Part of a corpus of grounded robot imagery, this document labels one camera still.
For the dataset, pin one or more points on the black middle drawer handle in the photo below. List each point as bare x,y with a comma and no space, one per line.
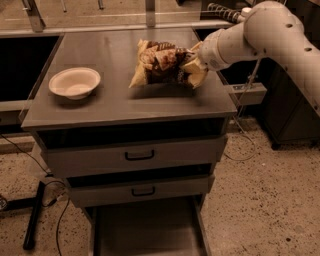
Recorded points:
143,192

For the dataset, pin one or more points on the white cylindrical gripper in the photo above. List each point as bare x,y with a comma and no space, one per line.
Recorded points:
210,50

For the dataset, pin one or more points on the grey side bracket box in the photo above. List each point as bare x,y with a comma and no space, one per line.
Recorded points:
245,95

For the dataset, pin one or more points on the black drawer handle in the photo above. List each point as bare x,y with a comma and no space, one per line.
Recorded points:
143,192
139,156

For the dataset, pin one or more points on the black top drawer handle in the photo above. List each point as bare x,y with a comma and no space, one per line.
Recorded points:
139,156

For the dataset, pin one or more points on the grey drawer cabinet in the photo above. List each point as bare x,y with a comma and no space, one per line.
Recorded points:
116,114

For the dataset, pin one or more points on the brown chip bag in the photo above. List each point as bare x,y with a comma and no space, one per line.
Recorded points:
164,62

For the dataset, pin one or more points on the white power strip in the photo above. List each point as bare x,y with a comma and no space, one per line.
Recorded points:
231,15

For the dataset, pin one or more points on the black metal stand leg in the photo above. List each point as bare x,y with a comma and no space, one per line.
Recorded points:
36,205

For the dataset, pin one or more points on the metal frame post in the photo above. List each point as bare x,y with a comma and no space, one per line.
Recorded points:
36,21

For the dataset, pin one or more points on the grey bottom drawer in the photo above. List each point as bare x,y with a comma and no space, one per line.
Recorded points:
164,227

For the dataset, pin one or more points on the white paper bowl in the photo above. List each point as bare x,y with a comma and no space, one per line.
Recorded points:
74,83

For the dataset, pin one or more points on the grey middle drawer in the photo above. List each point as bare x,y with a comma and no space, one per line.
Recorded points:
117,194

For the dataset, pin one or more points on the grey drawer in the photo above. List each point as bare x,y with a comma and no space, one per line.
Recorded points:
79,162
164,227
117,194

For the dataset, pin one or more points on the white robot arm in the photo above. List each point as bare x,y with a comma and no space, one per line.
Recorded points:
269,30

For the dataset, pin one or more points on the grey top drawer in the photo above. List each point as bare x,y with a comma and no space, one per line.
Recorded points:
79,162

